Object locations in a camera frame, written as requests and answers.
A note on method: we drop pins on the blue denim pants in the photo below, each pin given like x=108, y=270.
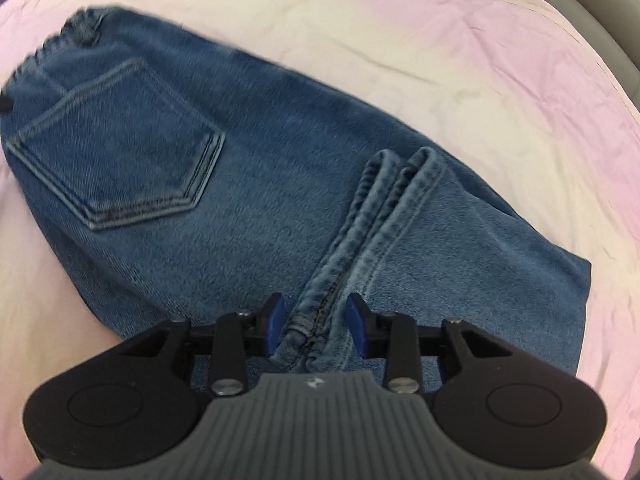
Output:
x=250, y=185

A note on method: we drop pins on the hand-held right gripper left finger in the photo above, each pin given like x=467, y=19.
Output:
x=274, y=325

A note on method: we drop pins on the pink floral bed blanket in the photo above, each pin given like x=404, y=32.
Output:
x=350, y=35

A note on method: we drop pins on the grey upholstered headboard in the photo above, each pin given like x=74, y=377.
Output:
x=605, y=15

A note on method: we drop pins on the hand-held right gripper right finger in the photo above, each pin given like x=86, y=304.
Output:
x=356, y=325

